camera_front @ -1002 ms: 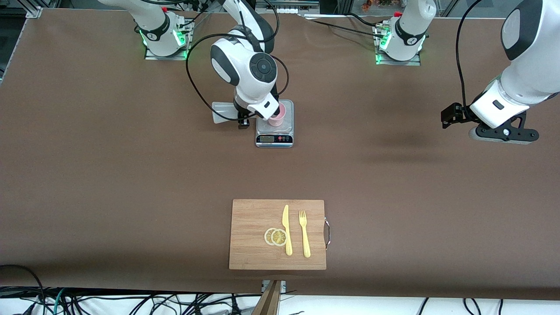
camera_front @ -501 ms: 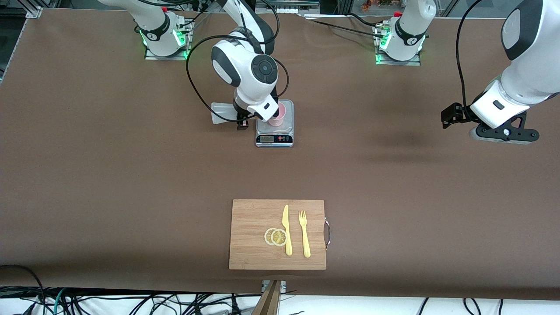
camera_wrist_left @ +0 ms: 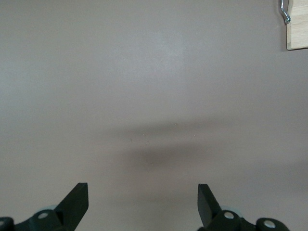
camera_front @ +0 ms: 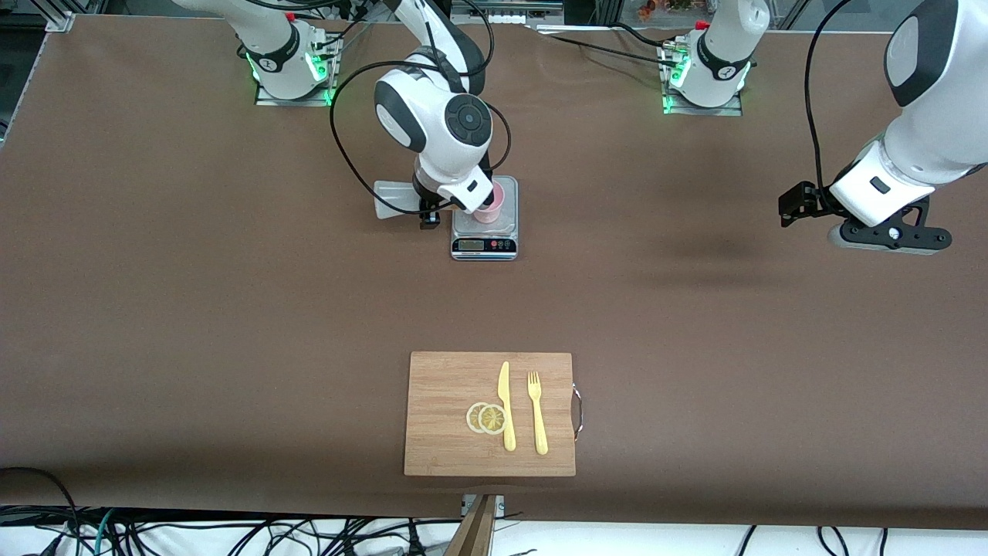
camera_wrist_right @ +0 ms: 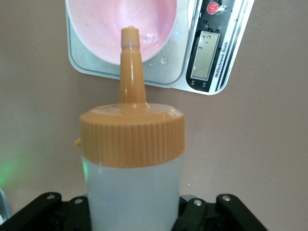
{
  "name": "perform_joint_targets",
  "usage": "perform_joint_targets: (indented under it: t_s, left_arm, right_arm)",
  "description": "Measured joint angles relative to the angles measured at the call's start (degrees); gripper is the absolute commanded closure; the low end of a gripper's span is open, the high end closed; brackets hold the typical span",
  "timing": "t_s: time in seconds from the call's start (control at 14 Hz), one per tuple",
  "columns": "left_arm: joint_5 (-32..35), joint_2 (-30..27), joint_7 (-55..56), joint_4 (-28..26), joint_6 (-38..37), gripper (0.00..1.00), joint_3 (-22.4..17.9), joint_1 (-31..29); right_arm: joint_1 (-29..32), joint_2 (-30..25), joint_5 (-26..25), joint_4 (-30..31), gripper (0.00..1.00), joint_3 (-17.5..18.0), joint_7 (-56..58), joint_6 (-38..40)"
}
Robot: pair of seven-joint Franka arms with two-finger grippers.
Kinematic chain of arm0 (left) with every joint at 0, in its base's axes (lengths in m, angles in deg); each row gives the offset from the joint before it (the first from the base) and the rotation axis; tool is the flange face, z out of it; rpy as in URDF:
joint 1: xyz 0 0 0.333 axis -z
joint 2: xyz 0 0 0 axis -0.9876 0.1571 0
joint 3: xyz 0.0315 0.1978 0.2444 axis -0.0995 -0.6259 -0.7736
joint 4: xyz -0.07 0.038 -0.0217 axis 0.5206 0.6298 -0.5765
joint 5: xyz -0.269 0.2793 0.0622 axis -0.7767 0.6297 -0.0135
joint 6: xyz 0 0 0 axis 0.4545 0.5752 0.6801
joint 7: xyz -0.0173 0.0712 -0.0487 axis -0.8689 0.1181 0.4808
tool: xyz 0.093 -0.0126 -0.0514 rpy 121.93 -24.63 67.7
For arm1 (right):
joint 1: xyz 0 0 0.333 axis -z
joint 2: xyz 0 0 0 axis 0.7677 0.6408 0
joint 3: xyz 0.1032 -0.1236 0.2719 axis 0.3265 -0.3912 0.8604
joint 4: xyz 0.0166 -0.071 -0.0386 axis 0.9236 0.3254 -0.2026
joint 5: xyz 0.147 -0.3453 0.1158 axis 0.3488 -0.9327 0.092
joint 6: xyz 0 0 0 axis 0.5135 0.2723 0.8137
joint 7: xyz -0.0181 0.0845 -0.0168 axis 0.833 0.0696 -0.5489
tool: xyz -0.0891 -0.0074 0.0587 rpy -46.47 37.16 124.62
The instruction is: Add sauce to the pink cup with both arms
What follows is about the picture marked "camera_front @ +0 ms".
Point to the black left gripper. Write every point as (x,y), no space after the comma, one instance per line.
(813,201)

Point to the brown table cover sheet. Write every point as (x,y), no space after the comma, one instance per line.
(154,386)

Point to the aluminium corner bracket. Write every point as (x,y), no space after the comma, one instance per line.
(60,22)

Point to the aluminium frame post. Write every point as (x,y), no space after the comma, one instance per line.
(478,533)

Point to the translucent sauce bottle orange cap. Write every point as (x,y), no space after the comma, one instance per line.
(394,199)

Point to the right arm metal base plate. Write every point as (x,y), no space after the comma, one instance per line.
(293,102)

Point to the lemon slice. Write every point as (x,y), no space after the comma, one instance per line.
(492,419)
(472,418)

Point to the yellow plastic knife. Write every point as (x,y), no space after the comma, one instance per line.
(505,390)

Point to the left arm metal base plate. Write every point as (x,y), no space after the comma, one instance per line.
(702,111)

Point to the pink plastic cup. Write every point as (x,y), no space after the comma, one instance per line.
(490,212)

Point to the white power strip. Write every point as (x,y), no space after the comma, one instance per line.
(507,17)

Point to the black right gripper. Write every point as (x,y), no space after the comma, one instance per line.
(423,191)

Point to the silver digital kitchen scale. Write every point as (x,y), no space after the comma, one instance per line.
(494,245)

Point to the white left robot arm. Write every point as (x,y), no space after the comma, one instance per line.
(934,116)

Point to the yellow plastic fork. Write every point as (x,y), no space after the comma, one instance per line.
(538,421)

